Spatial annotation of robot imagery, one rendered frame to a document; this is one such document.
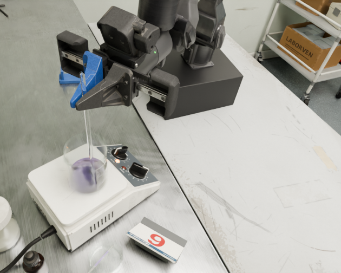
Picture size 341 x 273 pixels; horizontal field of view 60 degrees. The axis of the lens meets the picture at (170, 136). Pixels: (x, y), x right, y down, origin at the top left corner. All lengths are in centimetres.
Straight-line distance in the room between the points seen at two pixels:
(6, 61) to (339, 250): 91
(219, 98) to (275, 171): 23
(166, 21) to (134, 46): 8
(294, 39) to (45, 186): 241
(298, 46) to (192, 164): 212
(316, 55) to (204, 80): 191
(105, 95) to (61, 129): 34
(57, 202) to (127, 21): 28
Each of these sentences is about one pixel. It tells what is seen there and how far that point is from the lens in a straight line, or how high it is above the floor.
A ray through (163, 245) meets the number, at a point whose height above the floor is 92.
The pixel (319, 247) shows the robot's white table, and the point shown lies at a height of 90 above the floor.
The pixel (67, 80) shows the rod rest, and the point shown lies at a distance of 84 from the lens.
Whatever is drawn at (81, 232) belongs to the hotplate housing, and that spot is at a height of 95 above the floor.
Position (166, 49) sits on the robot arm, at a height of 116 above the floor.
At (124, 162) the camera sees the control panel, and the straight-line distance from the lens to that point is 58.
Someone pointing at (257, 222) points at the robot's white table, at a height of 90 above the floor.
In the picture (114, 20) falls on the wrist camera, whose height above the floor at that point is 123.
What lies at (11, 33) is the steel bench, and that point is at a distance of 109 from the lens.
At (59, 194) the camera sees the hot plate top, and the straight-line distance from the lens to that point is 50.
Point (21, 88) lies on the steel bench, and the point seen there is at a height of 90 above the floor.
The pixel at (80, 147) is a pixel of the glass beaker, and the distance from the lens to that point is 48.
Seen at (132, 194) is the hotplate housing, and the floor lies 96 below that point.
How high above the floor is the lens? 140
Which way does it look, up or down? 46 degrees down
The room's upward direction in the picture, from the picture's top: 11 degrees clockwise
